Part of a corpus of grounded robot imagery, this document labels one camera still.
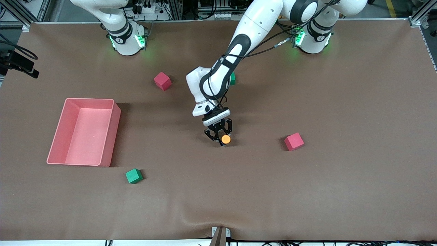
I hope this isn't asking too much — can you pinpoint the aluminium frame profile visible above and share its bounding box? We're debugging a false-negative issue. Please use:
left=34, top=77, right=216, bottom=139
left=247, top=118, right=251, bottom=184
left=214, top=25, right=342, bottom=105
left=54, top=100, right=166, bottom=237
left=0, top=0, right=55, bottom=33
left=409, top=0, right=437, bottom=28

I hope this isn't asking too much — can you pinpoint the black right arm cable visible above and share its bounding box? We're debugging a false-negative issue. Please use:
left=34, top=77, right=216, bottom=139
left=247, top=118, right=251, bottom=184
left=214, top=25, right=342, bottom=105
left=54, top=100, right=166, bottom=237
left=0, top=32, right=39, bottom=60

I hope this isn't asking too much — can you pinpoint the brown table mat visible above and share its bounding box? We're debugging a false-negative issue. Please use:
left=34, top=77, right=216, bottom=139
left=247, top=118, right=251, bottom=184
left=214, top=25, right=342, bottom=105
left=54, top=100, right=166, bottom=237
left=0, top=19, right=437, bottom=241

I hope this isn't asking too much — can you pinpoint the white terminal strip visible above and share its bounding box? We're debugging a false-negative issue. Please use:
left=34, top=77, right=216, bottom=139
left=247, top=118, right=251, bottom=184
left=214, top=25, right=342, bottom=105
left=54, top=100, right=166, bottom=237
left=212, top=12, right=247, bottom=20

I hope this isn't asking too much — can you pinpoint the red foam cube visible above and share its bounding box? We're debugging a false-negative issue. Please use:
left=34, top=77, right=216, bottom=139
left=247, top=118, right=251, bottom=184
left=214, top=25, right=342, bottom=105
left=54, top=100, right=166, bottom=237
left=153, top=71, right=172, bottom=91
left=284, top=132, right=305, bottom=152

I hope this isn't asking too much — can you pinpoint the metal table edge bracket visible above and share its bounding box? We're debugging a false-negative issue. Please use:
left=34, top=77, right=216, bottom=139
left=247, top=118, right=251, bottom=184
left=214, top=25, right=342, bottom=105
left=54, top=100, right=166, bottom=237
left=209, top=226, right=231, bottom=246

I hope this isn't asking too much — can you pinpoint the pink plastic bin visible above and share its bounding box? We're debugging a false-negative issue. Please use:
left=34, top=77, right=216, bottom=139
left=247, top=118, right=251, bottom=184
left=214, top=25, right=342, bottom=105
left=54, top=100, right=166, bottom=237
left=46, top=98, right=122, bottom=168

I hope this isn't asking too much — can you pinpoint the white power strip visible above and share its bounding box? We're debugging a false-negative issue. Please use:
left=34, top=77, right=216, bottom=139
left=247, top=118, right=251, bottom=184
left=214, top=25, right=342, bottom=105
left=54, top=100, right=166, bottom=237
left=131, top=0, right=166, bottom=16

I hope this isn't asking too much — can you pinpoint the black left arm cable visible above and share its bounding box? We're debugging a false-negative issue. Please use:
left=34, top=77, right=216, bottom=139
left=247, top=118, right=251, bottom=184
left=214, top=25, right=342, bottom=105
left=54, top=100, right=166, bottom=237
left=200, top=0, right=342, bottom=110

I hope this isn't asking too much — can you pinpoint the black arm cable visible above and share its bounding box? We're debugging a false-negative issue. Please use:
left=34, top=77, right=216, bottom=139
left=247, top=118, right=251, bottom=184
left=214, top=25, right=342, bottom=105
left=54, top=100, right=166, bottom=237
left=0, top=32, right=39, bottom=60
left=200, top=0, right=342, bottom=110

